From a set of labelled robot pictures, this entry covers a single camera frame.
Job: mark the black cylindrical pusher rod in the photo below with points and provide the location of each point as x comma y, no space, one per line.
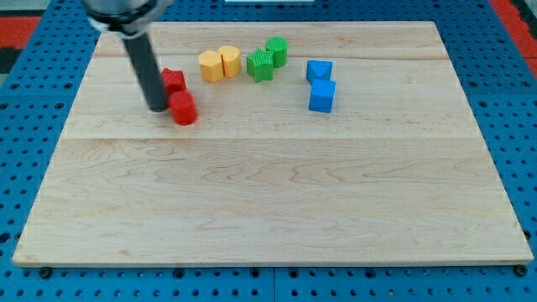
144,63

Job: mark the red star block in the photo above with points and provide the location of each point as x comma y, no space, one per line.
174,80

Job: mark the red cylinder block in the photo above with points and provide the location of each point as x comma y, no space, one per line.
182,107

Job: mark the yellow hexagon block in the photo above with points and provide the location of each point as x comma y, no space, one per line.
211,66

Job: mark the green star block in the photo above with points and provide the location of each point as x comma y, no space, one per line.
260,65

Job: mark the yellow heart block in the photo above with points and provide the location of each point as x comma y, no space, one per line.
231,60

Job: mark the green cylinder block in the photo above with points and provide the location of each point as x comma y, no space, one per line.
279,47

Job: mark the blue pyramid-top block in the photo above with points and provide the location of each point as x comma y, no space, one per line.
318,70

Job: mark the blue cube block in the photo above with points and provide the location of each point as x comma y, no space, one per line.
322,94

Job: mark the light wooden board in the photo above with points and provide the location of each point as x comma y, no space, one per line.
397,174

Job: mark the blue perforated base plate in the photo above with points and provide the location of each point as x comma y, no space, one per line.
39,93

